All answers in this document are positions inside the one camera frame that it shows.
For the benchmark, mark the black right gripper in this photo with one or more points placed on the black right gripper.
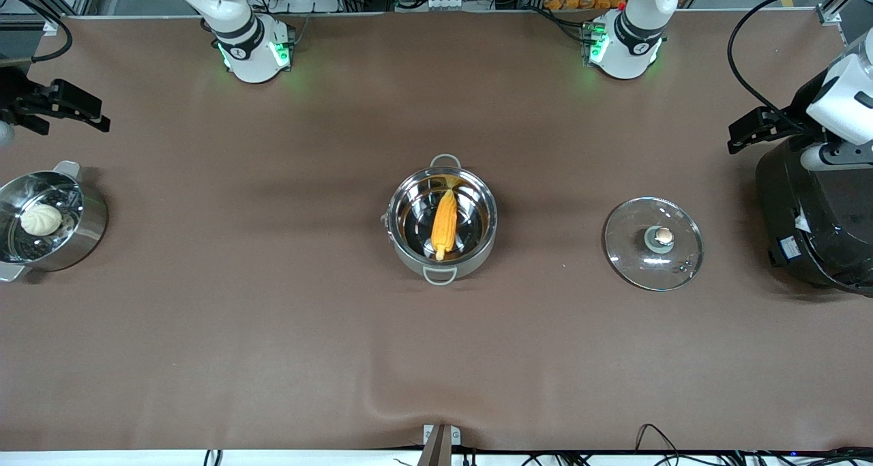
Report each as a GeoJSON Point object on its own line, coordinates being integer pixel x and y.
{"type": "Point", "coordinates": [15, 96]}

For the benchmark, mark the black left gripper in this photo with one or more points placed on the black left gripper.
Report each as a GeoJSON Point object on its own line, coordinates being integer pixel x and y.
{"type": "Point", "coordinates": [790, 123]}

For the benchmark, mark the glass pot lid with knob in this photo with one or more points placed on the glass pot lid with knob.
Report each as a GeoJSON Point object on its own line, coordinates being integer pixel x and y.
{"type": "Point", "coordinates": [660, 237]}

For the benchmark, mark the yellow corn cob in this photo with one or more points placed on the yellow corn cob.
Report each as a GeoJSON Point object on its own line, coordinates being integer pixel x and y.
{"type": "Point", "coordinates": [445, 224]}

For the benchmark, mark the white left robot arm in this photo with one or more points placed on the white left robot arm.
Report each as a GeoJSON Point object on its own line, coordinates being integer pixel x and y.
{"type": "Point", "coordinates": [631, 43]}

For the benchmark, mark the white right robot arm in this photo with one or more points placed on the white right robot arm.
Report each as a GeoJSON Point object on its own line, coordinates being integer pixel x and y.
{"type": "Point", "coordinates": [249, 56]}

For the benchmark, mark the stainless steel steamer pot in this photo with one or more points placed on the stainless steel steamer pot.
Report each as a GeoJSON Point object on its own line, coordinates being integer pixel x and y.
{"type": "Point", "coordinates": [89, 227]}

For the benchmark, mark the white steamed bun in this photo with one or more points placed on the white steamed bun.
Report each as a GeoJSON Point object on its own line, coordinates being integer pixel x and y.
{"type": "Point", "coordinates": [41, 219]}

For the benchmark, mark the black electric cooker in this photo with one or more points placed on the black electric cooker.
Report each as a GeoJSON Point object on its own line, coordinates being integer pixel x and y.
{"type": "Point", "coordinates": [825, 234]}

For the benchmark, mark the brown table mat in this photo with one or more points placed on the brown table mat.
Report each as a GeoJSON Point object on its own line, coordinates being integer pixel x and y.
{"type": "Point", "coordinates": [273, 357]}

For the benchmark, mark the metal corner bracket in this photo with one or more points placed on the metal corner bracket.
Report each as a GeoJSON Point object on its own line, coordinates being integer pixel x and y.
{"type": "Point", "coordinates": [51, 26]}
{"type": "Point", "coordinates": [830, 16]}

